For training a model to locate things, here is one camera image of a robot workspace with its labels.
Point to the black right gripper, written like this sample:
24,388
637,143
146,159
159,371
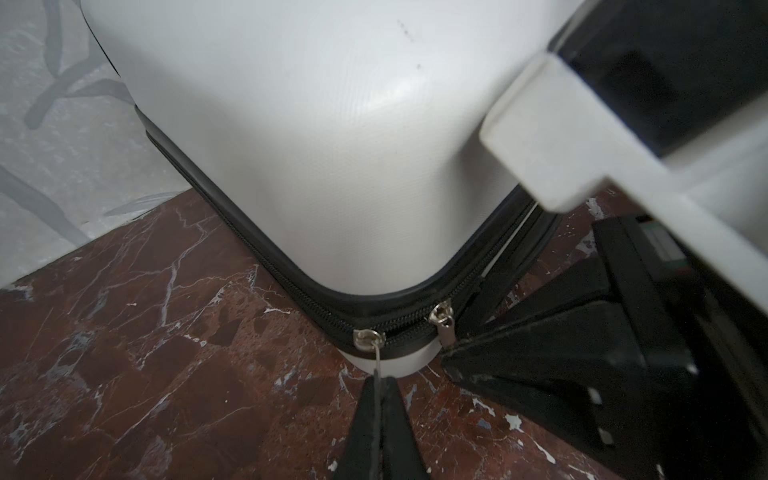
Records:
646,359

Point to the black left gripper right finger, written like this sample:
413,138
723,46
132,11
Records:
400,454

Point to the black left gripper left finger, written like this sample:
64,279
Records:
361,456

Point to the white hard-shell suitcase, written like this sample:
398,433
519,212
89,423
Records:
340,141

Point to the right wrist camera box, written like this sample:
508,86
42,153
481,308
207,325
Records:
666,100

